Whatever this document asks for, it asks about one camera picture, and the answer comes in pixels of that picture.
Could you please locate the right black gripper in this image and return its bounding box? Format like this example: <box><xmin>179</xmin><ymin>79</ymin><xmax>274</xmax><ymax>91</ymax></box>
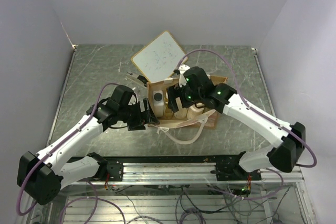
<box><xmin>166</xmin><ymin>80</ymin><xmax>203</xmax><ymax>112</ymax></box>

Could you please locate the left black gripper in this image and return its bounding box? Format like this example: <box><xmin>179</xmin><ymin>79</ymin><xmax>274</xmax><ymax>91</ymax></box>
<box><xmin>118</xmin><ymin>98</ymin><xmax>160</xmax><ymax>130</ymax></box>

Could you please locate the white square bottle black cap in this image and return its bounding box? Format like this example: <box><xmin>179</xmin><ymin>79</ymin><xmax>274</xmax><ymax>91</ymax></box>
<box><xmin>152</xmin><ymin>90</ymin><xmax>165</xmax><ymax>118</ymax></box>

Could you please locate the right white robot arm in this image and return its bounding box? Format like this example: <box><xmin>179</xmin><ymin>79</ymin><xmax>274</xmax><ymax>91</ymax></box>
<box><xmin>166</xmin><ymin>67</ymin><xmax>306</xmax><ymax>180</ymax></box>

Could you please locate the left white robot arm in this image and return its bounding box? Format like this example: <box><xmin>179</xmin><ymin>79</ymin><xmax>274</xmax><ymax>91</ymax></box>
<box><xmin>17</xmin><ymin>85</ymin><xmax>159</xmax><ymax>205</ymax></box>

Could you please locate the cream bottle peach cap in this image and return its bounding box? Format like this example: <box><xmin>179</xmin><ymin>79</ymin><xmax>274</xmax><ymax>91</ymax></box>
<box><xmin>187</xmin><ymin>103</ymin><xmax>205</xmax><ymax>120</ymax></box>

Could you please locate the cream bottle white cap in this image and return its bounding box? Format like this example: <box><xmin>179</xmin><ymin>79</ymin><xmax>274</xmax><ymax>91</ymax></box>
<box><xmin>174</xmin><ymin>98</ymin><xmax>188</xmax><ymax>120</ymax></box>

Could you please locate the clear yellow liquid bottle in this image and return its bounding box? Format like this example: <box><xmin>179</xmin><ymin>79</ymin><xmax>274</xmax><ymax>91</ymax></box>
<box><xmin>164</xmin><ymin>92</ymin><xmax>173</xmax><ymax>120</ymax></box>

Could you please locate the black and silver stapler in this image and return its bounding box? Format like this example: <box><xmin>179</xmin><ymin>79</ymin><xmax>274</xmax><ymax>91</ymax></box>
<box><xmin>125</xmin><ymin>72</ymin><xmax>148</xmax><ymax>88</ymax></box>

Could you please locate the small yellow-framed whiteboard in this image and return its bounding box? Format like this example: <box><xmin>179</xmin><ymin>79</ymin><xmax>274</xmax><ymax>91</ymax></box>
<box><xmin>131</xmin><ymin>30</ymin><xmax>185</xmax><ymax>83</ymax></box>

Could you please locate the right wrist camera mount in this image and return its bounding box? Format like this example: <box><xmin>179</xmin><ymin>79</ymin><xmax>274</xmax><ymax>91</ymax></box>
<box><xmin>174</xmin><ymin>64</ymin><xmax>190</xmax><ymax>87</ymax></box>

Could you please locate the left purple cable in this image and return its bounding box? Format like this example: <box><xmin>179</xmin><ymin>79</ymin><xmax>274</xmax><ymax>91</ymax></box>
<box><xmin>16</xmin><ymin>83</ymin><xmax>148</xmax><ymax>224</ymax></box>

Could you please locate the purple cable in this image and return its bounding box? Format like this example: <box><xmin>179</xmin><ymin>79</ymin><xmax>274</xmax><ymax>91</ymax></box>
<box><xmin>176</xmin><ymin>49</ymin><xmax>317</xmax><ymax>201</ymax></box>
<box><xmin>16</xmin><ymin>83</ymin><xmax>148</xmax><ymax>224</ymax></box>

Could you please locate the aluminium mounting rail frame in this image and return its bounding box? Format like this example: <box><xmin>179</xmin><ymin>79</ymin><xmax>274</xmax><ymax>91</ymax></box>
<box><xmin>15</xmin><ymin>155</ymin><xmax>316</xmax><ymax>224</ymax></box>

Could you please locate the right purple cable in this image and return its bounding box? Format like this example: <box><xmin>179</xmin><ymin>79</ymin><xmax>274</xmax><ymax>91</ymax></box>
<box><xmin>176</xmin><ymin>49</ymin><xmax>317</xmax><ymax>201</ymax></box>

